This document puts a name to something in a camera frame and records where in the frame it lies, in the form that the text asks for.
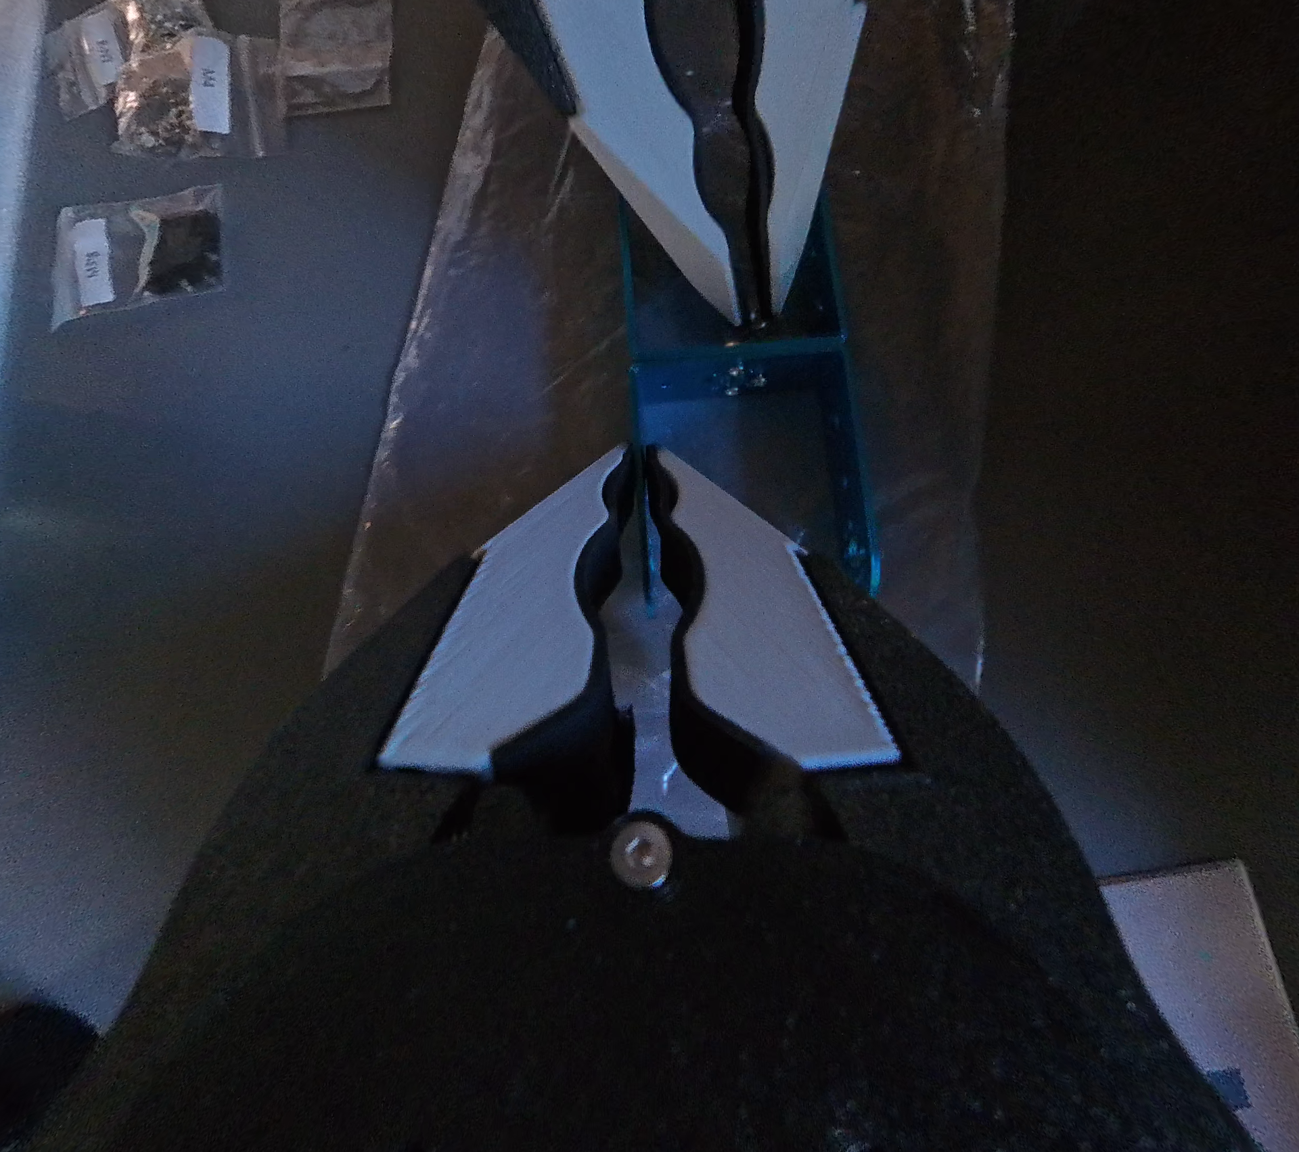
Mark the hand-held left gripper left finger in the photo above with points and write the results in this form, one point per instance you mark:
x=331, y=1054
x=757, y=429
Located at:
x=508, y=665

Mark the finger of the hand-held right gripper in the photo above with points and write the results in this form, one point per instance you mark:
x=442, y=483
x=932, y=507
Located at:
x=812, y=5
x=598, y=35

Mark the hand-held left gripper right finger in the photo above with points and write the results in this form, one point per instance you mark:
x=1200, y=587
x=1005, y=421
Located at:
x=782, y=665

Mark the blue metal bracket assembly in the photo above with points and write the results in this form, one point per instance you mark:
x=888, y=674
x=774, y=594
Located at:
x=690, y=391

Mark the grey desk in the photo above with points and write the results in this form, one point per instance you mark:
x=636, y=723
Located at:
x=203, y=513

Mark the large clear plastic bag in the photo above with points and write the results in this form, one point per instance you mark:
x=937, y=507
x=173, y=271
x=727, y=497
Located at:
x=488, y=361

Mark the pile of small hardware bags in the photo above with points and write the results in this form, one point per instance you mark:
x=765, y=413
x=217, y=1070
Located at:
x=162, y=97

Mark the white instruction booklet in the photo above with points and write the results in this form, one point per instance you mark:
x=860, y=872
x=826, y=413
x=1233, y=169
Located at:
x=1187, y=969

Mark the white foam sheet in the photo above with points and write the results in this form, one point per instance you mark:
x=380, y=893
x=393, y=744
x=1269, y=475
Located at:
x=21, y=157

